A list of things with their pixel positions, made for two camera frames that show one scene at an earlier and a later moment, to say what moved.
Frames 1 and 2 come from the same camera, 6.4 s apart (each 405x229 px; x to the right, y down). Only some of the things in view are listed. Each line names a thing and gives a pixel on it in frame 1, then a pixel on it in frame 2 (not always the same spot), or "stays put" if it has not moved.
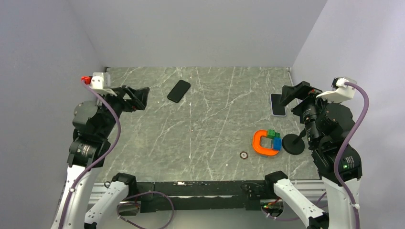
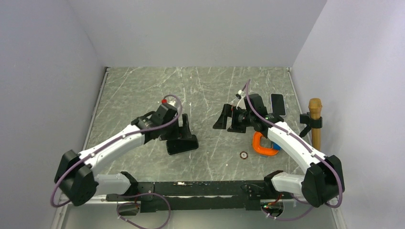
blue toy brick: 277,143 stays put
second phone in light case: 277,109 stays put
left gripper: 139,98 → 180,132
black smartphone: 179,90 → 176,146
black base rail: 203,196 stays put
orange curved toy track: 256,140 stays put
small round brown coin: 243,155 stays put
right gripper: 301,90 → 221,123
